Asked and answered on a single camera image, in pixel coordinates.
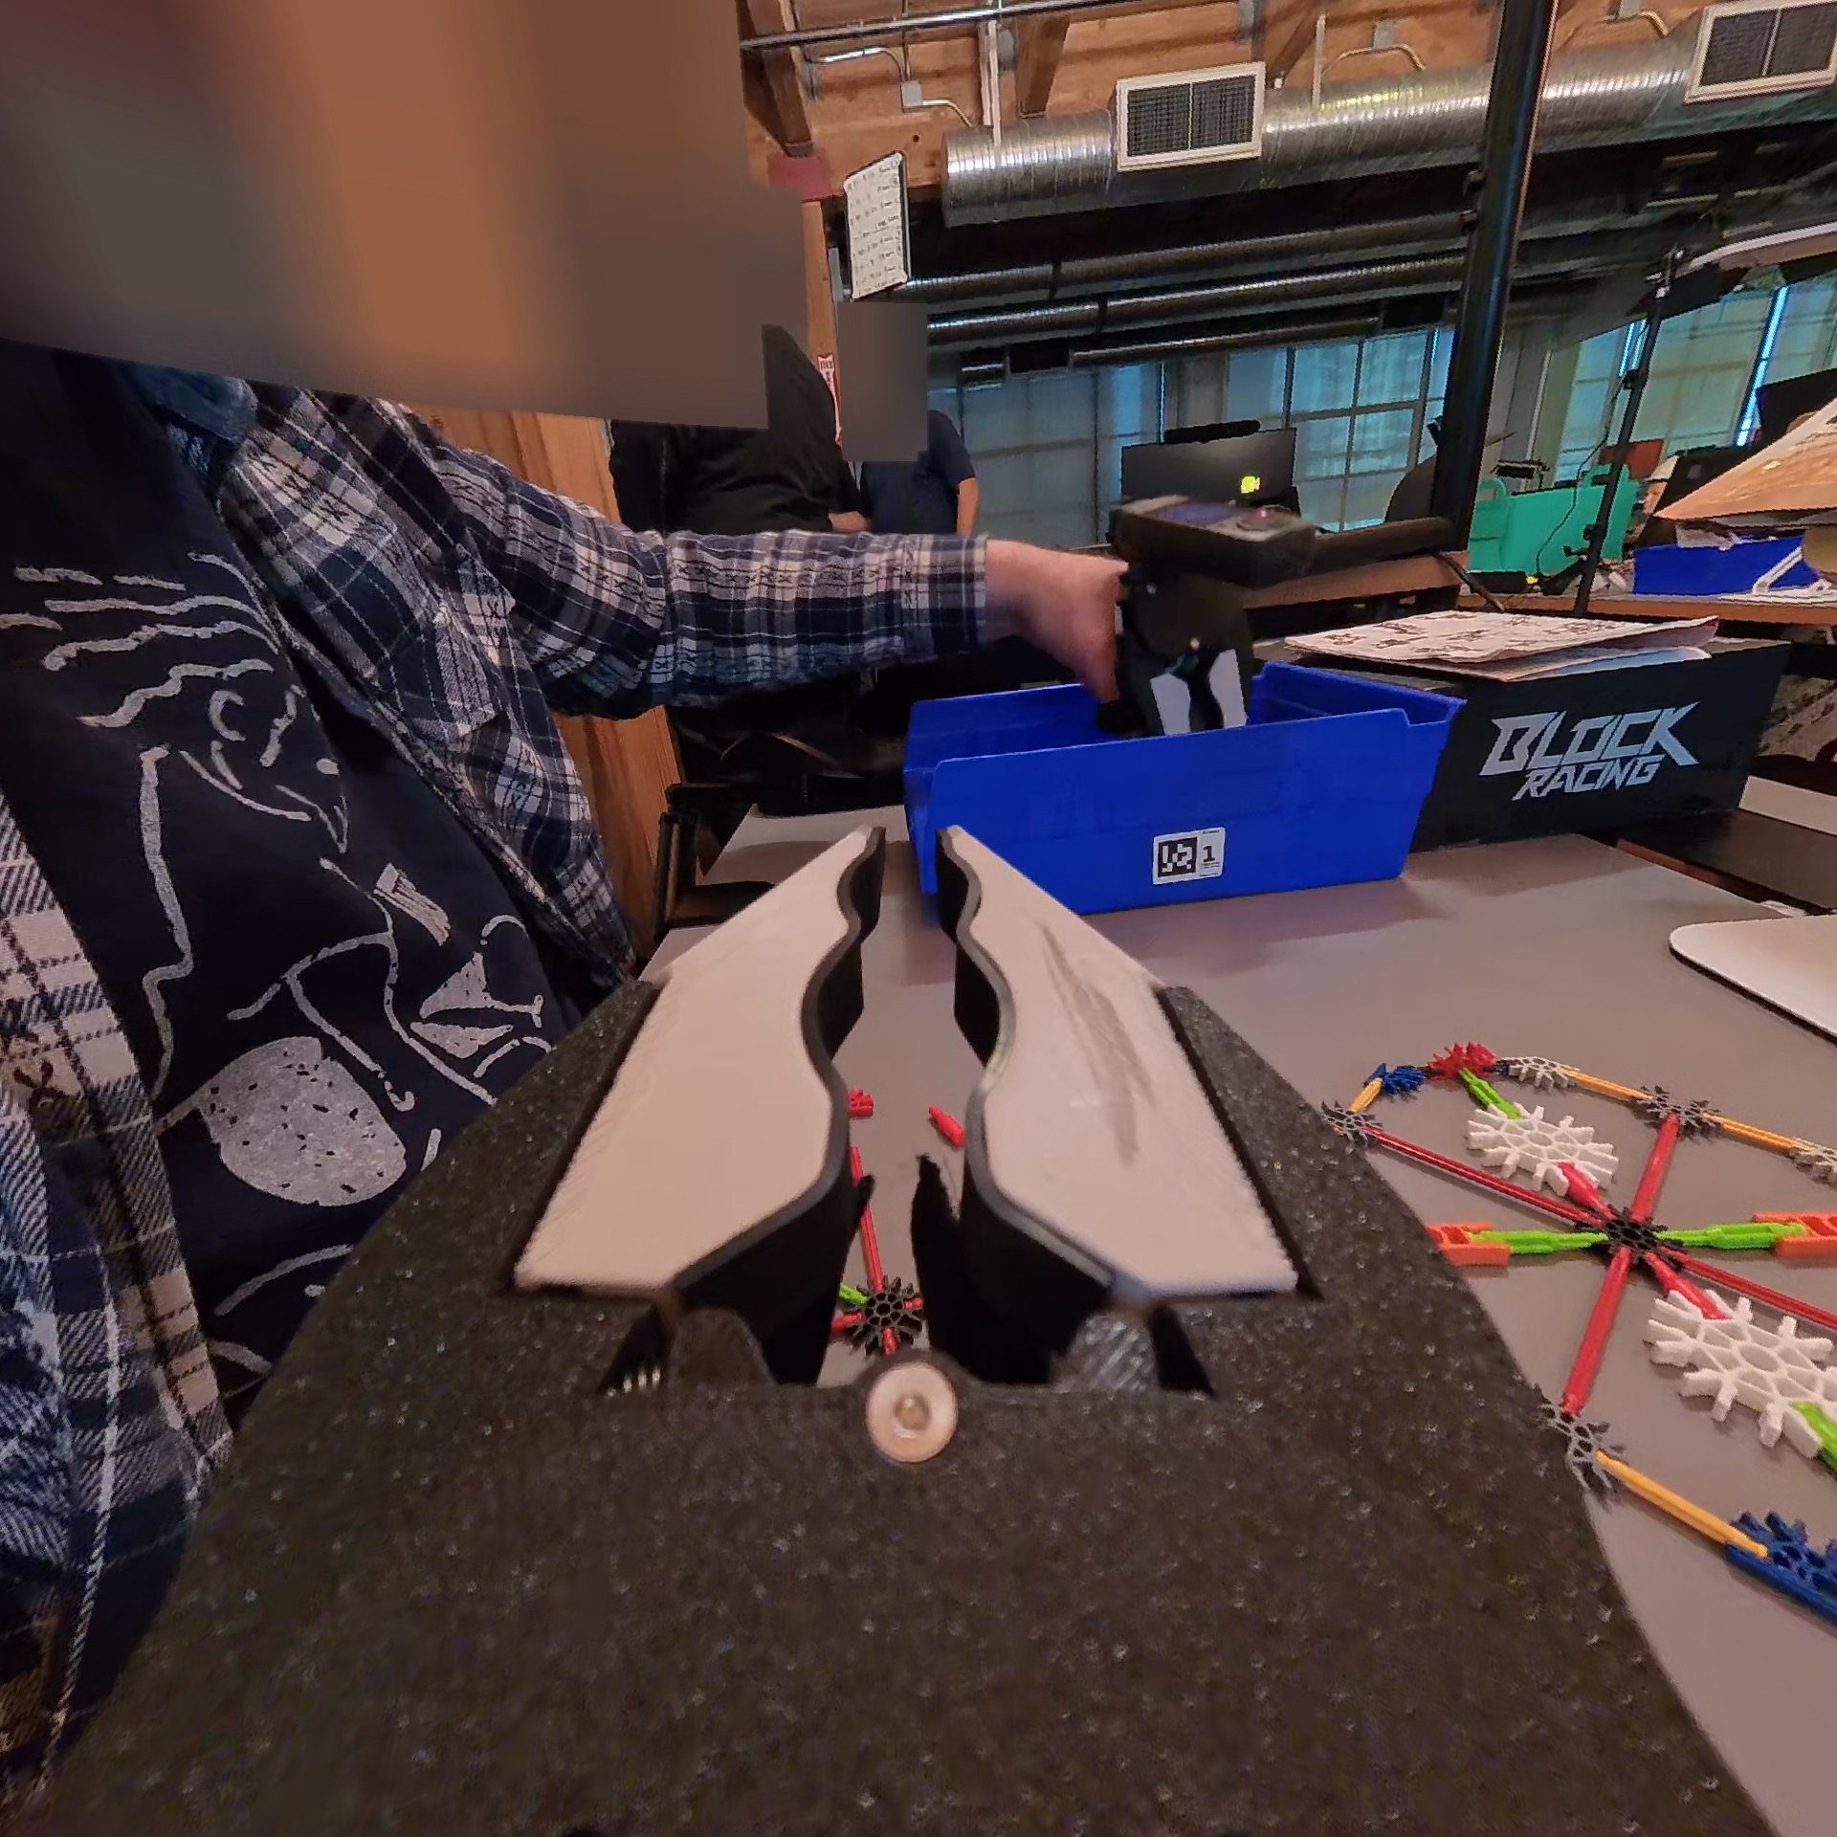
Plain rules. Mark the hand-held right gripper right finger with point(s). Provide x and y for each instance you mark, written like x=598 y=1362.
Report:
x=1134 y=1133

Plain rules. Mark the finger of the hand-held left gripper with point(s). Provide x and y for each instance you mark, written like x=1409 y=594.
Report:
x=1170 y=702
x=1227 y=689

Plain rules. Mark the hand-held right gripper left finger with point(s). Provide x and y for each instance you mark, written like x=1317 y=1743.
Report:
x=690 y=1133

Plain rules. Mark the blue plastic bin with tag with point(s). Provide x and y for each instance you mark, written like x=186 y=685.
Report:
x=1148 y=803

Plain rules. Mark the small red toy rod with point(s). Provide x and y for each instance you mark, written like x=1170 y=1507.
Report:
x=944 y=1126

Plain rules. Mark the long red toy rod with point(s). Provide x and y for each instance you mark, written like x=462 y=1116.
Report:
x=869 y=1222

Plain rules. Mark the black round toy connector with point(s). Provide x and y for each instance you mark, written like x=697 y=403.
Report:
x=879 y=1317

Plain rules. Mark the person's left forearm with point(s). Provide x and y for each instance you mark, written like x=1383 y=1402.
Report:
x=790 y=602

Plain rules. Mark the person's left hand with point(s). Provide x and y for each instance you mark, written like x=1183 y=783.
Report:
x=1069 y=611

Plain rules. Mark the black computer monitor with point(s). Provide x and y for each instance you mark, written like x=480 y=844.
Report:
x=1205 y=461

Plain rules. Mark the printed paper sheets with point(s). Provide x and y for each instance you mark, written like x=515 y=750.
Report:
x=1507 y=640

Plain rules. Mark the brown wooden furniture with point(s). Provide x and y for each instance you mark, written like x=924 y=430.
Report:
x=602 y=803

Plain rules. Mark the teal machine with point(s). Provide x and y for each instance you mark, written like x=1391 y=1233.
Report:
x=1551 y=517

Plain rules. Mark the black printed box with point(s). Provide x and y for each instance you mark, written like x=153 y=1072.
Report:
x=1579 y=746

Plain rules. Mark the colourful toy wheel construction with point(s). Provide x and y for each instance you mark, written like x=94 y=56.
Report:
x=1543 y=1148

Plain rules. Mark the black metal pole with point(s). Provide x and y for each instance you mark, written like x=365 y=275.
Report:
x=1500 y=258

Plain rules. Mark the black light stand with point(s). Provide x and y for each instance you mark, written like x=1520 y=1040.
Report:
x=1621 y=432

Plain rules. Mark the white air vent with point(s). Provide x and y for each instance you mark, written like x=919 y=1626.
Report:
x=1765 y=42
x=1188 y=114

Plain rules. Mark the small blue storage bin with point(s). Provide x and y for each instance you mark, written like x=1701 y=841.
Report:
x=1708 y=568

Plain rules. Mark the silver air duct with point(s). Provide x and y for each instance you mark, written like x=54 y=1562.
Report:
x=1362 y=114

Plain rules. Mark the white printed wall sheet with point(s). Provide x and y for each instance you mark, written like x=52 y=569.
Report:
x=878 y=224

